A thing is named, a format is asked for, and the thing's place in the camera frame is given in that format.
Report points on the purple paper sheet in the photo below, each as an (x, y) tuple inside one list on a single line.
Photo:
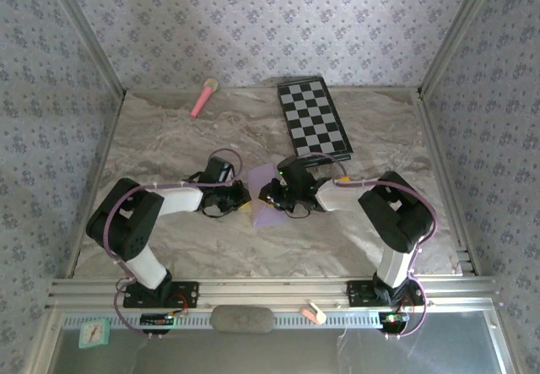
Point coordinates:
[(266, 215)]

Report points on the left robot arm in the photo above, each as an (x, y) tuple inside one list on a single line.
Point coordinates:
[(181, 201)]

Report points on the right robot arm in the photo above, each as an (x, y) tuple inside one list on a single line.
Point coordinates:
[(396, 218)]

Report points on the shiny metal sheet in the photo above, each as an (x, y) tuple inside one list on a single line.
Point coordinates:
[(253, 353)]

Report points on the teal square clock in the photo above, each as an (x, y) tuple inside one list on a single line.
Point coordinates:
[(94, 333)]

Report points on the black and grey chessboard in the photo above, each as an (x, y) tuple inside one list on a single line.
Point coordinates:
[(312, 112)]

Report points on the pink toy microphone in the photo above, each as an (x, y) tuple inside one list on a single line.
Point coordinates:
[(201, 100)]

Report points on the grey oval stone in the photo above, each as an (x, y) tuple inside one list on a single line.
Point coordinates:
[(242, 319)]

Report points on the pink and cream clip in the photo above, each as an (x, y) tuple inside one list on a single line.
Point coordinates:
[(314, 312)]

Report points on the left circuit board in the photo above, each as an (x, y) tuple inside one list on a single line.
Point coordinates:
[(156, 320)]

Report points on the circuit board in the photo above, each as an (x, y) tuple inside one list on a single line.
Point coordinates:
[(156, 320), (392, 318)]

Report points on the right circuit board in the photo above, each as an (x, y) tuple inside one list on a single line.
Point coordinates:
[(392, 318)]

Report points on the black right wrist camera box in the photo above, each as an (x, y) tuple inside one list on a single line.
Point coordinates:
[(295, 173)]

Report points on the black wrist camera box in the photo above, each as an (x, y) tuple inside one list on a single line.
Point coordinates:
[(219, 170), (295, 173)]

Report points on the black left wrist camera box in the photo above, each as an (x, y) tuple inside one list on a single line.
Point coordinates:
[(219, 170)]

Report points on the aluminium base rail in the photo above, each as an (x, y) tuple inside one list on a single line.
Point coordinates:
[(274, 289)]

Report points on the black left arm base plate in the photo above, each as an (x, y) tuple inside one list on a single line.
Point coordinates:
[(185, 294)]

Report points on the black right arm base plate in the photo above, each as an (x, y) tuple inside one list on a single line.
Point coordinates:
[(358, 291)]

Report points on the aluminium side rail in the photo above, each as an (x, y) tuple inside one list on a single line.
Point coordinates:
[(97, 180), (445, 180)]

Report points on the aluminium frame post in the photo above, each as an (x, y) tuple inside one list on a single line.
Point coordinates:
[(455, 32), (88, 32)]

